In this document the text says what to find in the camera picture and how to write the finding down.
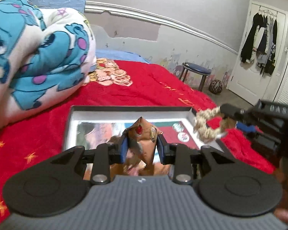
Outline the black patterned hanging garment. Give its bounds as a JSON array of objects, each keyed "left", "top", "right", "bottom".
[{"left": 263, "top": 19, "right": 279, "bottom": 77}]

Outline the blue bed sheet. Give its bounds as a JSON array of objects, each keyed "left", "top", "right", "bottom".
[{"left": 95, "top": 49, "right": 150, "bottom": 64}]

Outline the blue monster print blanket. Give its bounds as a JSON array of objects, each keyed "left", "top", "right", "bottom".
[{"left": 0, "top": 0, "right": 97, "bottom": 135}]

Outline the black cardboard box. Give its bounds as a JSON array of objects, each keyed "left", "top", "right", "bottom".
[{"left": 62, "top": 105, "right": 227, "bottom": 181}]

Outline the zebra patterned ball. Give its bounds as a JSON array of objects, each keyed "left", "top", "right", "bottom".
[{"left": 209, "top": 80, "right": 223, "bottom": 94}]

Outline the white wall moulding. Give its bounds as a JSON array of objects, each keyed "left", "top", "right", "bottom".
[{"left": 85, "top": 1, "right": 239, "bottom": 54}]

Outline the grey hanging garment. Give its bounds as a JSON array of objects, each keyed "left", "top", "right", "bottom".
[{"left": 254, "top": 17, "right": 275, "bottom": 65}]

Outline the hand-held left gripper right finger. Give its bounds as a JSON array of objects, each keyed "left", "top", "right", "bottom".
[{"left": 157, "top": 134, "right": 231, "bottom": 185}]

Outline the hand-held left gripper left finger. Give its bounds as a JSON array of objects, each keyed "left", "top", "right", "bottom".
[{"left": 50, "top": 134, "right": 129, "bottom": 185}]

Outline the black hanging jacket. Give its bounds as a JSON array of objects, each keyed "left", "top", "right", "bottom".
[{"left": 240, "top": 13, "right": 262, "bottom": 64}]

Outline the orange-brown snack packet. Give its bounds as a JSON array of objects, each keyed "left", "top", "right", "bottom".
[{"left": 121, "top": 117, "right": 164, "bottom": 176}]

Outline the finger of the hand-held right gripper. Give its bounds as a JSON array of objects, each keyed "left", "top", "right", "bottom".
[
  {"left": 219, "top": 103, "right": 255, "bottom": 121},
  {"left": 236, "top": 122, "right": 258, "bottom": 134}
]

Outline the blue pillow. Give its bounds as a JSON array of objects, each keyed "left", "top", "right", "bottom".
[{"left": 29, "top": 0, "right": 87, "bottom": 13}]

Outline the cream ruffled crochet scrunchie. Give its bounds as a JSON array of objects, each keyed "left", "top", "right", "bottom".
[{"left": 193, "top": 107, "right": 237, "bottom": 142}]

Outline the round dark stool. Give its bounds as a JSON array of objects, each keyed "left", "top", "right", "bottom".
[{"left": 179, "top": 62, "right": 212, "bottom": 92}]

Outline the over-door hook rack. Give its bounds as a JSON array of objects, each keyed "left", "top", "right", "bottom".
[{"left": 257, "top": 5, "right": 278, "bottom": 16}]

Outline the red printed blanket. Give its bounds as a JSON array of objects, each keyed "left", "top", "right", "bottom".
[{"left": 0, "top": 59, "right": 276, "bottom": 223}]

